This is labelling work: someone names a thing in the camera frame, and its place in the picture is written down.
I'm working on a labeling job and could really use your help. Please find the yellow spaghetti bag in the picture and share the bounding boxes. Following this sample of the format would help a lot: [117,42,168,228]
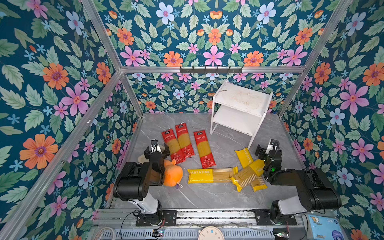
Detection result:
[188,167,239,184]
[234,147,268,192]
[230,160,268,192]

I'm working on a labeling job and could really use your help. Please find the red spaghetti bag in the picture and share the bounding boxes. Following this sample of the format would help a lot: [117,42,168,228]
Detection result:
[162,129,186,164]
[194,130,216,169]
[176,123,195,158]

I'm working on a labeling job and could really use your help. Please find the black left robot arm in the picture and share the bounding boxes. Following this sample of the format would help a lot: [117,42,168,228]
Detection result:
[113,142,170,226]

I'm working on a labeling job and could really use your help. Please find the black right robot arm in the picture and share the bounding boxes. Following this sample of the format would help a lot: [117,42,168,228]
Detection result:
[255,140,342,225]

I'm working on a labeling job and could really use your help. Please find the white two-tier shelf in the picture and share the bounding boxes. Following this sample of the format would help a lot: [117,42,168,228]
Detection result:
[210,81,273,148]

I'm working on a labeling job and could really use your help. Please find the beige bread loaf toy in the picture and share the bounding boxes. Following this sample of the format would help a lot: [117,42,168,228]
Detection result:
[137,154,149,164]

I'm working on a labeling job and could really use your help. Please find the orange plush toy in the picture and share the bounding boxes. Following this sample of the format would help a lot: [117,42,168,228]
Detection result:
[163,160,183,187]

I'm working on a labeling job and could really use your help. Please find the blue tissue pack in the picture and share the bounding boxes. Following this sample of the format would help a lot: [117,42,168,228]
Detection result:
[307,214,346,240]

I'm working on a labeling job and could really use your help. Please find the white round timer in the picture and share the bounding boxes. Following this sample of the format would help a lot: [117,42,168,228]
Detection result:
[198,226,225,240]

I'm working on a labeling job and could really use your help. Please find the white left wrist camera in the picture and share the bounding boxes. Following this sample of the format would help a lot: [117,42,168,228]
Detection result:
[150,139,163,154]

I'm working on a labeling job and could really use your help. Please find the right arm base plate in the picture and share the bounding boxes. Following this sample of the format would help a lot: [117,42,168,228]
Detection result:
[252,209,297,226]

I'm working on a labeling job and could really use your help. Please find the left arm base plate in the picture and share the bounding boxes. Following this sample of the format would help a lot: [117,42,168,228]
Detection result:
[136,210,178,227]

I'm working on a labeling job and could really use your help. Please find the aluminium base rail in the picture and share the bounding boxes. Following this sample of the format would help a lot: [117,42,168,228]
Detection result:
[98,208,337,230]

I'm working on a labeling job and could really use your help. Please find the black hook rail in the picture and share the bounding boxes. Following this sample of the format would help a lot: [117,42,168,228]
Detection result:
[179,66,243,75]

